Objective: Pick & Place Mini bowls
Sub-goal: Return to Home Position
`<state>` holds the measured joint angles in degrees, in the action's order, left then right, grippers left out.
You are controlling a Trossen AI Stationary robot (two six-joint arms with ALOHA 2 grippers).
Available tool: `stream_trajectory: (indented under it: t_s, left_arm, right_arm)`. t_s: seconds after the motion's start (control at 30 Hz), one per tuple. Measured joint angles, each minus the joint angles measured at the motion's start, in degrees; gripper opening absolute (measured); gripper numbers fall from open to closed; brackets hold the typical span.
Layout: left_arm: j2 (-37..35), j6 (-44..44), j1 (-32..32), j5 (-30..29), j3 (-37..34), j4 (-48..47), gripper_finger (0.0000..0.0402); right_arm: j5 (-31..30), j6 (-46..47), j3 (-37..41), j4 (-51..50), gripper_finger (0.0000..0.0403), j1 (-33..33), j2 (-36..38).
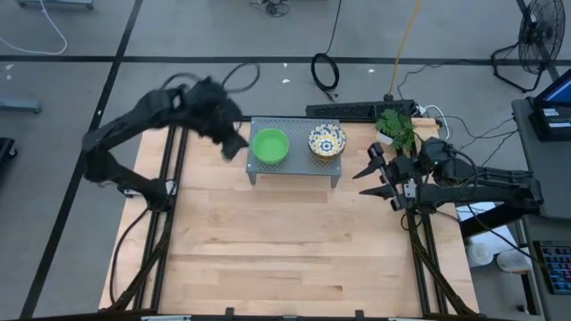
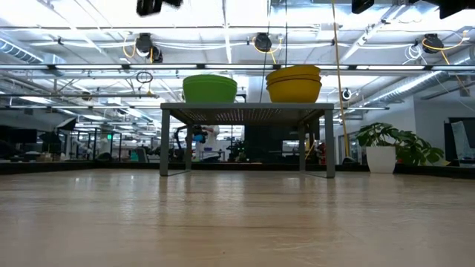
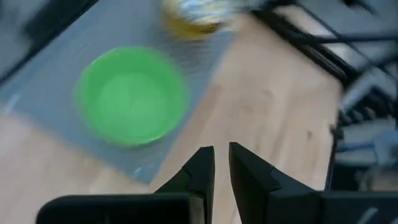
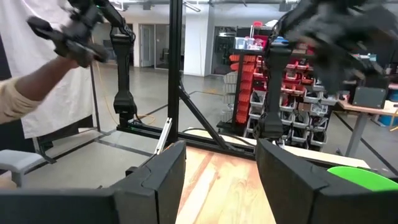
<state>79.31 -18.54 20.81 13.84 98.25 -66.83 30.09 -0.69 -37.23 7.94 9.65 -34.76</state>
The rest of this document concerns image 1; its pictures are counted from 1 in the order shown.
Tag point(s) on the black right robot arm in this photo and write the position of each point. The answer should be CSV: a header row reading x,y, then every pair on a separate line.
x,y
482,187

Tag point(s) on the grey perforated metal shelf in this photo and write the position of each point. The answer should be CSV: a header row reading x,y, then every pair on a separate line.
x,y
294,167

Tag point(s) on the yellow bowl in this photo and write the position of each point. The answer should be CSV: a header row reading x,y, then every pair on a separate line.
x,y
327,142

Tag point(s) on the black aluminium frame rails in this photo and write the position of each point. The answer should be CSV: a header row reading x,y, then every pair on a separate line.
x,y
161,232
424,249

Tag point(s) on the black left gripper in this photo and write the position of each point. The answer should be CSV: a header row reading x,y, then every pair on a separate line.
x,y
214,109

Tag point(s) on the black desk device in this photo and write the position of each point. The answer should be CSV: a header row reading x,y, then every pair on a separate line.
x,y
551,122

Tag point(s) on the green plastic bowl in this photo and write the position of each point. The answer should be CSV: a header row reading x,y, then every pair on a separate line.
x,y
270,145

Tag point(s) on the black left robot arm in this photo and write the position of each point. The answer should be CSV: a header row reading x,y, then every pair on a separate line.
x,y
134,116

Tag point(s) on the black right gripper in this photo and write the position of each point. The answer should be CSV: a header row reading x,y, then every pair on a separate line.
x,y
403,178

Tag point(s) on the black keyboard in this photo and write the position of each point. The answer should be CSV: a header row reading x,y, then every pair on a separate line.
x,y
557,267

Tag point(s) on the grey cart base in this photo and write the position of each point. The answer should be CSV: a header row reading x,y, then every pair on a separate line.
x,y
53,3

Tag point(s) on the white paper roll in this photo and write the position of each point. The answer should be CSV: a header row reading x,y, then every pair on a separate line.
x,y
479,254
513,260

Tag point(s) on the white paper sheet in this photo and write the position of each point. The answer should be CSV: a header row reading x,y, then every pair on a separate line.
x,y
490,234

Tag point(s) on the grey desk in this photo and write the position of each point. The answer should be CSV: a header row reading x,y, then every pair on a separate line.
x,y
553,178

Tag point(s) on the black floor fan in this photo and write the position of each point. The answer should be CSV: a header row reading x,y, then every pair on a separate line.
x,y
542,31

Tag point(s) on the black laptop screen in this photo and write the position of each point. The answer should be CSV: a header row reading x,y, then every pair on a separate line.
x,y
560,91

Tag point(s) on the green potted plant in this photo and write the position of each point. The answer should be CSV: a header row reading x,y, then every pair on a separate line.
x,y
397,127

